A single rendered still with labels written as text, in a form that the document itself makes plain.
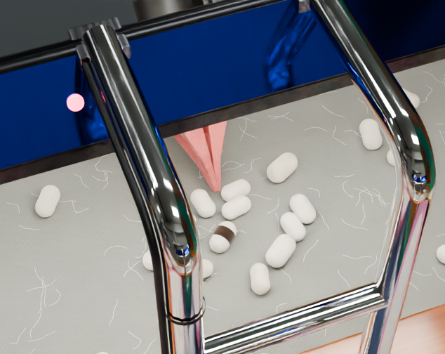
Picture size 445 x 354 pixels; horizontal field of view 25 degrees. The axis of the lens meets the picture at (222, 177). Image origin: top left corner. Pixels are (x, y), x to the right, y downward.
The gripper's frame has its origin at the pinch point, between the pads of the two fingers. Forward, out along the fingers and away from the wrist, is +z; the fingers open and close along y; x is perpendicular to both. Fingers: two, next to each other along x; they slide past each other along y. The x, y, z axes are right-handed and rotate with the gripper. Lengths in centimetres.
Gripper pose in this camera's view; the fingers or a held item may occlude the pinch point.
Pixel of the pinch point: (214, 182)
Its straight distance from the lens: 102.8
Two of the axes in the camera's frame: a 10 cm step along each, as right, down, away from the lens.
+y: 9.3, -2.9, 2.2
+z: 2.7, 9.6, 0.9
